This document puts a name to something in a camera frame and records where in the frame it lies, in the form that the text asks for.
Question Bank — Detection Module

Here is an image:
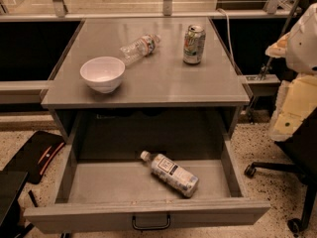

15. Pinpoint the black box at left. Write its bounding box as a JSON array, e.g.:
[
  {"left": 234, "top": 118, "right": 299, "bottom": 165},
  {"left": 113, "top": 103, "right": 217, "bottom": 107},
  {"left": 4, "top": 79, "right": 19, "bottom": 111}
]
[{"left": 0, "top": 171, "right": 29, "bottom": 238}]

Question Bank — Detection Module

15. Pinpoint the metal rod with clamp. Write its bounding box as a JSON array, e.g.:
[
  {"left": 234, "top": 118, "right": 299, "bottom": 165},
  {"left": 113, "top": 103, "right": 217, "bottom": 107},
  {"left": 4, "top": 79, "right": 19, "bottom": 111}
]
[{"left": 258, "top": 0, "right": 307, "bottom": 81}]

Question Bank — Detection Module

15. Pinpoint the white ceramic bowl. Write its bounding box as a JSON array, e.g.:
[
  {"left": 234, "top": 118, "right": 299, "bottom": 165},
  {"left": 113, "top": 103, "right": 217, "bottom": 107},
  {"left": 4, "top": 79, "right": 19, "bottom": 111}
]
[{"left": 80, "top": 57, "right": 126, "bottom": 93}]

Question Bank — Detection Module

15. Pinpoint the grey rail at left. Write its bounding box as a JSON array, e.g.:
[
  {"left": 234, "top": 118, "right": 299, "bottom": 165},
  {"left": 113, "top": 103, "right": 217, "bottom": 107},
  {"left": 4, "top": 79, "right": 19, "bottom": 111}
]
[{"left": 0, "top": 80, "right": 52, "bottom": 104}]

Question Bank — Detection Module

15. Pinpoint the grey side shelf bracket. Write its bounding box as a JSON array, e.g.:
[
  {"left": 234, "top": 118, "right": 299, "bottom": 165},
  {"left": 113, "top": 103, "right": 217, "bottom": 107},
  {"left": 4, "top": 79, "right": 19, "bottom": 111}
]
[{"left": 239, "top": 74, "right": 280, "bottom": 97}]

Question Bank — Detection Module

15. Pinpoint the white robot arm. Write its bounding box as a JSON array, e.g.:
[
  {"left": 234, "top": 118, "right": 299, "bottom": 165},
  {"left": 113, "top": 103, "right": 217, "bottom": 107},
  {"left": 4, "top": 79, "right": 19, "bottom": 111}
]
[{"left": 265, "top": 3, "right": 317, "bottom": 141}]

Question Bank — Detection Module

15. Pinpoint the black drawer handle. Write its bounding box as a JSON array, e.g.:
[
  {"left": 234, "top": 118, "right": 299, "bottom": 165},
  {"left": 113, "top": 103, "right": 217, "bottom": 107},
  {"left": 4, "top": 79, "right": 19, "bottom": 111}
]
[{"left": 132, "top": 215, "right": 171, "bottom": 231}]

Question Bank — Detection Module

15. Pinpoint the grey cabinet counter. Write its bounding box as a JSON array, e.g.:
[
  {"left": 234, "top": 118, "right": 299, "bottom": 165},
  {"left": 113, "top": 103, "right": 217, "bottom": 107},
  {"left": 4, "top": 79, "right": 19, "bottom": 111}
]
[{"left": 40, "top": 16, "right": 252, "bottom": 144}]

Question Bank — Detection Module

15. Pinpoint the clear crushed plastic bottle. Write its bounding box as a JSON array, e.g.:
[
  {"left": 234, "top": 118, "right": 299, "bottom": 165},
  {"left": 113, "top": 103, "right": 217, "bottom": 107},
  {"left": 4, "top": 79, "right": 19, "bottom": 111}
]
[{"left": 120, "top": 34, "right": 161, "bottom": 65}]

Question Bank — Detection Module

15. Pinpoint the open grey top drawer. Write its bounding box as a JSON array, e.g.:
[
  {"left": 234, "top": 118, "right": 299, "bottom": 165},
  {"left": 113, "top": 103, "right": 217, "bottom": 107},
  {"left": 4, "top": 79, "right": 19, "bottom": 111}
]
[{"left": 23, "top": 109, "right": 271, "bottom": 235}]

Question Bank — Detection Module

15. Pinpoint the green soda can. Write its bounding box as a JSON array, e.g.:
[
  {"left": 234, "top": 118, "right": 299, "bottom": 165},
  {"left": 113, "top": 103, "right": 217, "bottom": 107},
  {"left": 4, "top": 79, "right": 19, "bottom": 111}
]
[{"left": 183, "top": 25, "right": 206, "bottom": 64}]

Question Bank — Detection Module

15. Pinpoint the black office chair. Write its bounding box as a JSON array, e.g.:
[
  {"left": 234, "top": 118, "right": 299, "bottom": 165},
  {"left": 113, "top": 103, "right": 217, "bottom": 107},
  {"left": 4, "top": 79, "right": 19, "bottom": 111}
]
[{"left": 244, "top": 108, "right": 317, "bottom": 233}]

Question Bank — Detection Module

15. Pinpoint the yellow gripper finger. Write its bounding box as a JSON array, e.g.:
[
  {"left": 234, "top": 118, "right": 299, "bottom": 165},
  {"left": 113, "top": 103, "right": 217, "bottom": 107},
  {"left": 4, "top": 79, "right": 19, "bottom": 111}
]
[
  {"left": 265, "top": 34, "right": 289, "bottom": 59},
  {"left": 268, "top": 74, "right": 317, "bottom": 141}
]

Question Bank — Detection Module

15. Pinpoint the white cable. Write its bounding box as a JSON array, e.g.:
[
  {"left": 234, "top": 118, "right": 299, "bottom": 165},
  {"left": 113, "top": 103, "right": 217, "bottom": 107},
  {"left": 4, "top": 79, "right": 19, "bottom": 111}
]
[{"left": 216, "top": 7, "right": 236, "bottom": 67}]

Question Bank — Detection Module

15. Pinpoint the blue labelled plastic bottle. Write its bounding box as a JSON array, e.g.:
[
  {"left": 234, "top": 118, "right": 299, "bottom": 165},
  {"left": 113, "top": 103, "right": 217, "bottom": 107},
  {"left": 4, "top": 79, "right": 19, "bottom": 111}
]
[{"left": 141, "top": 151, "right": 199, "bottom": 198}]

